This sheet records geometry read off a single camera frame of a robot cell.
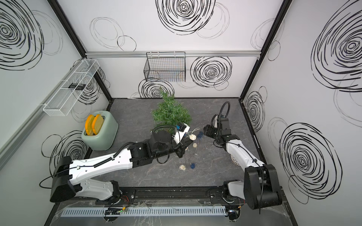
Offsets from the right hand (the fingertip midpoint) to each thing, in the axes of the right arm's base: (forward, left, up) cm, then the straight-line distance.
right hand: (209, 129), depth 88 cm
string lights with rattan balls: (-17, +12, +20) cm, 29 cm away
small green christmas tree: (-4, +24, +20) cm, 31 cm away
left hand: (-17, +11, +16) cm, 25 cm away
